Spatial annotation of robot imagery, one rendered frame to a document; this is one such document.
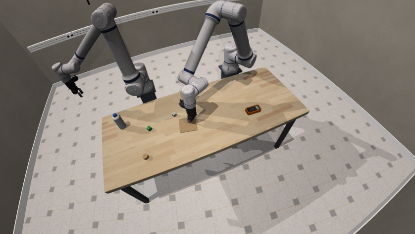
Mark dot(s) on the grey plastic bottle with blue cap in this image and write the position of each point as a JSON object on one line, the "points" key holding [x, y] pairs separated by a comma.
{"points": [[119, 121]]}

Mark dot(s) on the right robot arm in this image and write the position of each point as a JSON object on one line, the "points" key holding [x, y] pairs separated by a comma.
{"points": [[135, 76]]}

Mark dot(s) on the brown square mat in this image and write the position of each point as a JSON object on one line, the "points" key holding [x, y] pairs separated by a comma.
{"points": [[185, 126]]}

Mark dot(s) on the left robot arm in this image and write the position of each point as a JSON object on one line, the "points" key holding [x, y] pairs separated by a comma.
{"points": [[234, 54]]}

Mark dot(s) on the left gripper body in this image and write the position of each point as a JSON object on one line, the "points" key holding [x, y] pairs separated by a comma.
{"points": [[191, 110]]}

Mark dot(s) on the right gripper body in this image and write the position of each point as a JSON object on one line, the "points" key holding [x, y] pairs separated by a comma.
{"points": [[70, 83]]}

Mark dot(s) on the orange digital multimeter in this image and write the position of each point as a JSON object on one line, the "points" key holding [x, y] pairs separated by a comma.
{"points": [[253, 109]]}

